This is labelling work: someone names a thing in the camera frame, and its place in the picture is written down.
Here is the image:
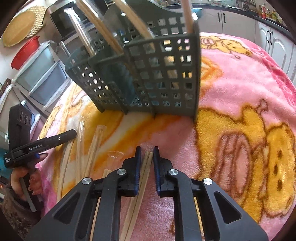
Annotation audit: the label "chopsticks pair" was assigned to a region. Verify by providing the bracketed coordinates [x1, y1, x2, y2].
[114, 0, 154, 40]
[76, 0, 123, 55]
[181, 0, 194, 34]
[119, 152, 153, 241]
[64, 8, 96, 57]
[84, 125, 106, 177]

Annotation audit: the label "white kitchen cabinets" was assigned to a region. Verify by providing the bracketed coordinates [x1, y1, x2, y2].
[194, 6, 295, 84]

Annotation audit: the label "left hand painted nails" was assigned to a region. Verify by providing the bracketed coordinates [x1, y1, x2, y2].
[11, 167, 43, 201]

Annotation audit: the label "plastic drawer tower right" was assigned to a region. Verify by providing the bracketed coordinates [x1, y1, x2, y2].
[11, 40, 71, 111]

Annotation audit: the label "pink bear blanket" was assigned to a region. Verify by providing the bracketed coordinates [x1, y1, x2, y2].
[40, 33, 295, 240]

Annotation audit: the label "red plastic basin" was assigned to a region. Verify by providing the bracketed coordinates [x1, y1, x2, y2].
[11, 36, 40, 70]

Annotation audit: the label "round bamboo board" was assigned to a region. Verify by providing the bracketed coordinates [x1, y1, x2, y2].
[2, 11, 36, 47]

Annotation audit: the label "black microwave oven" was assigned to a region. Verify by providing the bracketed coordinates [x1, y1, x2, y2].
[49, 1, 91, 41]

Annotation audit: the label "dark green utensil basket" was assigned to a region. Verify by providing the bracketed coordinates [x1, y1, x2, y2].
[65, 1, 201, 118]

